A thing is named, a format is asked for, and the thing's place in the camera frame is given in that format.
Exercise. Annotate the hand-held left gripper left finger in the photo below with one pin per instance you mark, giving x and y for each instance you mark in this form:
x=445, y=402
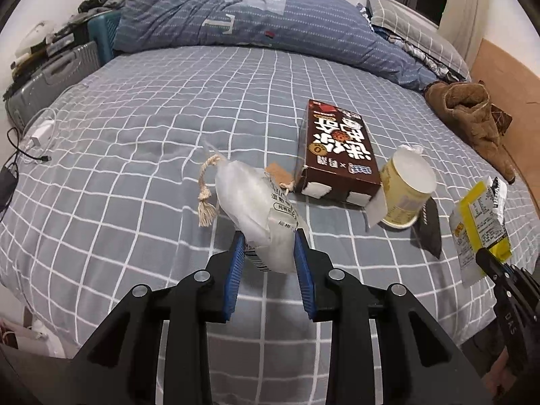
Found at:
x=234, y=270

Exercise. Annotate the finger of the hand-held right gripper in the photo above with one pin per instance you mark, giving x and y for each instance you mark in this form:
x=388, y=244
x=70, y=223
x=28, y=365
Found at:
x=491, y=263

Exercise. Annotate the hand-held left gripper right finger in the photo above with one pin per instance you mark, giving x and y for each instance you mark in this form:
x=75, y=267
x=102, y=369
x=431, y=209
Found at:
x=304, y=278

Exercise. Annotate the yellow snack packet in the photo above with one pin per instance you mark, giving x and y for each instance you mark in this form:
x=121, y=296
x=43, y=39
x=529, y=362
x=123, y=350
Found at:
x=481, y=219

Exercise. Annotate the cream paper cup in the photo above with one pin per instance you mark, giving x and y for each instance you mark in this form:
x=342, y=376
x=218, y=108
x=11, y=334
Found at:
x=407, y=190

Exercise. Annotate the brown snack box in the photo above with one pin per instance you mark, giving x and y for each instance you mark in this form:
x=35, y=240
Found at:
x=337, y=147

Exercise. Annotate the small dark packet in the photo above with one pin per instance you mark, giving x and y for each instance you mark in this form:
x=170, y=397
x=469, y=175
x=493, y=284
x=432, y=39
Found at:
x=428, y=228

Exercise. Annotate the white paper scrap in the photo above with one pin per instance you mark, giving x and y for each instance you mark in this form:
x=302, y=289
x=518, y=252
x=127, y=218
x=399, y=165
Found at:
x=376, y=211

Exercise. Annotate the brown fleece garment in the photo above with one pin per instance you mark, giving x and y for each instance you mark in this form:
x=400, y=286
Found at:
x=472, y=122

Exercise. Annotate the grey checked bed sheet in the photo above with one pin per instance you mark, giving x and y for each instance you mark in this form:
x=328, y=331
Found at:
x=147, y=135

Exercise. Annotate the wooden headboard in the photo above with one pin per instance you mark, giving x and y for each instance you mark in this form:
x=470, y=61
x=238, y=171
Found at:
x=514, y=84

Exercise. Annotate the white paper bag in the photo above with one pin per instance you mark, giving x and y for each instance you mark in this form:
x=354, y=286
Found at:
x=25, y=337

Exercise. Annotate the white charger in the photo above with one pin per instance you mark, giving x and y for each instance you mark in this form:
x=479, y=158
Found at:
x=40, y=135

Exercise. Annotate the black power adapter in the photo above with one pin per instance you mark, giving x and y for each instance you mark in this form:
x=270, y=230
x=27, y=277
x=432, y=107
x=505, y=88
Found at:
x=7, y=185

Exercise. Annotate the blue striped duvet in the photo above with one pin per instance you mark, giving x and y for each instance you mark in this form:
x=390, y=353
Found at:
x=295, y=25

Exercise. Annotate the grey checked pillow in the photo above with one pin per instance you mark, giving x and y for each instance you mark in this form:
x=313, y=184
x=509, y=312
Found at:
x=413, y=21

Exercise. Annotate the grey suitcase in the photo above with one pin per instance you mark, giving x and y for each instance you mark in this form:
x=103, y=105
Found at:
x=55, y=80

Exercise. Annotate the teal suitcase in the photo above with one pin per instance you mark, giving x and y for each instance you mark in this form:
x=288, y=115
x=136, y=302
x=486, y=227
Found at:
x=103, y=33

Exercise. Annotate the black headset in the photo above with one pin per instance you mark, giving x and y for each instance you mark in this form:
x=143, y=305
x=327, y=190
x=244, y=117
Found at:
x=99, y=0

